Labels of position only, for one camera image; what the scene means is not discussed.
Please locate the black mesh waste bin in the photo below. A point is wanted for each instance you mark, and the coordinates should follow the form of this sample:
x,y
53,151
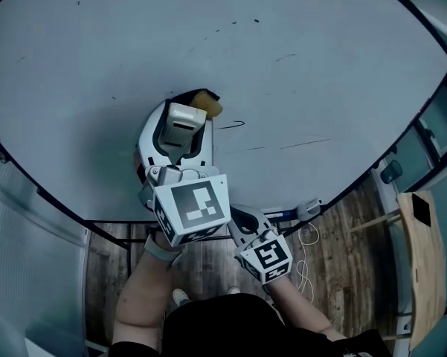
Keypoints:
x,y
391,172

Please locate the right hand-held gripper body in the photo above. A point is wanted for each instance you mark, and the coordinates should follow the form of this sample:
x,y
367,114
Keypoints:
x,y
269,259

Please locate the person's black shirt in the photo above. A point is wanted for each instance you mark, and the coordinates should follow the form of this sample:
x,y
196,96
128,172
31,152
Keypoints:
x,y
227,329

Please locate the black phone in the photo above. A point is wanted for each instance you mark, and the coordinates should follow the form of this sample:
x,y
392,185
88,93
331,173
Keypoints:
x,y
421,210

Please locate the person's right forearm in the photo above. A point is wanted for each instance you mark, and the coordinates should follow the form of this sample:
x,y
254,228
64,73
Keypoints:
x,y
297,311

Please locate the person's left hand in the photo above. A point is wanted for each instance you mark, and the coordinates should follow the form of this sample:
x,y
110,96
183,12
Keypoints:
x,y
140,169

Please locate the person's left forearm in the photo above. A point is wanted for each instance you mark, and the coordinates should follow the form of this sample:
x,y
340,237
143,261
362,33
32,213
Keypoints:
x,y
141,296

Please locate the person's right shoe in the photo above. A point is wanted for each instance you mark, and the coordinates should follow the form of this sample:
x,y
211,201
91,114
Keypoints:
x,y
233,291

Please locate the white whiteboard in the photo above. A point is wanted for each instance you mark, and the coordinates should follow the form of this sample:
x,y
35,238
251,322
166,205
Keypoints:
x,y
320,87

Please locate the grey wristband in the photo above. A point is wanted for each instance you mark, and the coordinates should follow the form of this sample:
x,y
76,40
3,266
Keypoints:
x,y
160,253

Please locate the person's left shoe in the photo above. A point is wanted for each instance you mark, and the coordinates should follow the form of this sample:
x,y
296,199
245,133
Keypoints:
x,y
180,296

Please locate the grey clip-on device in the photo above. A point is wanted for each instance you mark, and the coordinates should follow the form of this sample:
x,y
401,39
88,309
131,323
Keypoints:
x,y
308,208

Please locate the light wooden side table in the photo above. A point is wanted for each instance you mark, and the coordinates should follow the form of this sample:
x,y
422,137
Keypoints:
x,y
424,266

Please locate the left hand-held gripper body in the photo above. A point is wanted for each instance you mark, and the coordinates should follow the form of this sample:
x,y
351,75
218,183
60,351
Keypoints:
x,y
197,206

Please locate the yellow black eraser sponge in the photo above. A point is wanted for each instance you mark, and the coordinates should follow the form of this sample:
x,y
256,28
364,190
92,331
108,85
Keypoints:
x,y
210,106

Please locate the white metal frame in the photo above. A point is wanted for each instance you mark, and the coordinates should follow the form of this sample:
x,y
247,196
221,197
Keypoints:
x,y
96,346

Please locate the blue marker pen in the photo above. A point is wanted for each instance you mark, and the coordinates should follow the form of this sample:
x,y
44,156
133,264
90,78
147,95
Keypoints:
x,y
284,214

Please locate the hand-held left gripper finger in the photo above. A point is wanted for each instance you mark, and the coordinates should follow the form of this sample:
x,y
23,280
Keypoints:
x,y
207,151
145,143

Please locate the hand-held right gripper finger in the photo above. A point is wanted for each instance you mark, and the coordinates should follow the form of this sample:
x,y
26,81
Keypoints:
x,y
236,236
262,223

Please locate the person's shoe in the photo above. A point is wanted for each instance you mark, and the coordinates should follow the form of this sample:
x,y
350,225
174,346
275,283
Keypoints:
x,y
180,296
233,291

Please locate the dark-framed glass partition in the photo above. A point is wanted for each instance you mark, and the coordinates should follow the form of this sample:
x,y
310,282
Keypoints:
x,y
444,114

